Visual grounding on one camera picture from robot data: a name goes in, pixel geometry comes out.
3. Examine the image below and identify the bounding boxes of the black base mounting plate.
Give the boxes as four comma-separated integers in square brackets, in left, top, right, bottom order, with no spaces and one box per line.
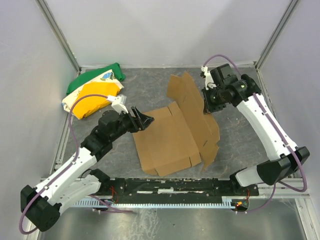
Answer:
[96,178,259,205]

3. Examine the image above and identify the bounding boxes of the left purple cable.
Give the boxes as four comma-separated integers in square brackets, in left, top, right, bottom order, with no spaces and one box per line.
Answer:
[18,93,137,235]

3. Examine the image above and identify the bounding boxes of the yellow white patterned cloth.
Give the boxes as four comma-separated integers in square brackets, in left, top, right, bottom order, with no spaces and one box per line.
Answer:
[62,69,124,120]

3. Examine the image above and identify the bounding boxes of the aluminium frame post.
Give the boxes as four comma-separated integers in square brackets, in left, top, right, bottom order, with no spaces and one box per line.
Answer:
[254,0,301,71]
[35,0,82,73]

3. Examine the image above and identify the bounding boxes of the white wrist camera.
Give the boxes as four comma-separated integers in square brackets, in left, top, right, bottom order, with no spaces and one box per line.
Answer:
[200,66,216,90]
[107,94,129,114]

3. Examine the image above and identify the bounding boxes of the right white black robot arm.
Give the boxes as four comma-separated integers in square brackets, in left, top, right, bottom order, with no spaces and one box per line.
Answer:
[201,64,310,188]

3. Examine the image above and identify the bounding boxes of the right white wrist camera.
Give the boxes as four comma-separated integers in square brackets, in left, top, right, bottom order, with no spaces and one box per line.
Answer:
[200,66,216,90]

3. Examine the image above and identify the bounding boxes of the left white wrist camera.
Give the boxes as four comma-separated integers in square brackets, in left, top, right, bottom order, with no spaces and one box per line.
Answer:
[107,94,129,114]

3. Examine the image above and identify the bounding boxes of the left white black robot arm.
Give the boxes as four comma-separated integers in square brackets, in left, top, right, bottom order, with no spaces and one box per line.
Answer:
[19,107,155,235]

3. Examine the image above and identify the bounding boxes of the aluminium front rail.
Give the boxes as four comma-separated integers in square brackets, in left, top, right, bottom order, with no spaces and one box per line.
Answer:
[37,176,311,200]

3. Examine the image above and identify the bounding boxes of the green cloth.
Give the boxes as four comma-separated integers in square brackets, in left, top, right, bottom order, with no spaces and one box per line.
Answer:
[66,62,126,95]

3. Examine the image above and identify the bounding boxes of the right aluminium frame post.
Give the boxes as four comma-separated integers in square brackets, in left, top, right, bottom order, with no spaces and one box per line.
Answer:
[254,0,301,71]

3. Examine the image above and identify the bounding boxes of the light blue cable duct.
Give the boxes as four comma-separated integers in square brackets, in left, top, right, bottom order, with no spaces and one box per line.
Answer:
[72,196,238,208]

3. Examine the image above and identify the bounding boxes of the brown cardboard box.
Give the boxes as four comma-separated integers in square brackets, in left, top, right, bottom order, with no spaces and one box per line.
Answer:
[133,72,220,177]

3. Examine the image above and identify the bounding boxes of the left aluminium frame post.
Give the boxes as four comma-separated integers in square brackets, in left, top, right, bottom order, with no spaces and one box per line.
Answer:
[35,0,82,73]

